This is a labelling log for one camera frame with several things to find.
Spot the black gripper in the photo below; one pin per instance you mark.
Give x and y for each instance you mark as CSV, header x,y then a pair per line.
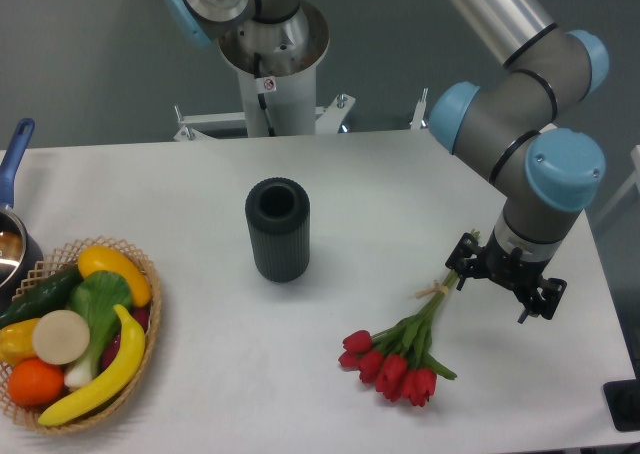
x,y
540,297

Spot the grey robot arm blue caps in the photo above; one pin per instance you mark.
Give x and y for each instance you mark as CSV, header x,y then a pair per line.
x,y
507,135

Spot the red tulip bouquet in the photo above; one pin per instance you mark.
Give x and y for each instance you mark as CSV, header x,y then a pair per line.
x,y
397,361

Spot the black device at table edge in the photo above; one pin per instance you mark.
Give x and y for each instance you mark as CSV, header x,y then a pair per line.
x,y
622,398

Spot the dark grey ribbed vase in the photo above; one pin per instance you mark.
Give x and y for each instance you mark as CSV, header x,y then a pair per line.
x,y
277,211

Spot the dark red vegetable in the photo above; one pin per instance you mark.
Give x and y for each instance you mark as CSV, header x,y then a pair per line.
x,y
141,315

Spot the yellow banana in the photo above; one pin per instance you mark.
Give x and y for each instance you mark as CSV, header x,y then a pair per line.
x,y
107,384

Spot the green bok choy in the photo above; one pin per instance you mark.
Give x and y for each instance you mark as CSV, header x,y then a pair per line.
x,y
94,300

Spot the woven wicker basket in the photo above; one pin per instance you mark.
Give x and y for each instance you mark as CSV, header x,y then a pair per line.
x,y
58,260

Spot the beige round disc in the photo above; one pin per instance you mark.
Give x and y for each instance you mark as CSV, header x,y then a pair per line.
x,y
60,337

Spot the green cucumber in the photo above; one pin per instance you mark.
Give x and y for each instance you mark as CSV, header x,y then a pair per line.
x,y
50,294

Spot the orange fruit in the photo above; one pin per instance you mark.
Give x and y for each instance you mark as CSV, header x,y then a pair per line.
x,y
34,382

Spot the yellow bell pepper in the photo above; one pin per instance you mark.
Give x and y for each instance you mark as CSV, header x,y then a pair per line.
x,y
16,341

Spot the white frame at right edge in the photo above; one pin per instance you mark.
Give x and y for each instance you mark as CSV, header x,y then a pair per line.
x,y
623,198

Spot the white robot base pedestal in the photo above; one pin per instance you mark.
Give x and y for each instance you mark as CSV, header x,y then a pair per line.
x,y
276,68

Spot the blue handled saucepan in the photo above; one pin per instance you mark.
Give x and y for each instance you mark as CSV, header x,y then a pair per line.
x,y
19,251

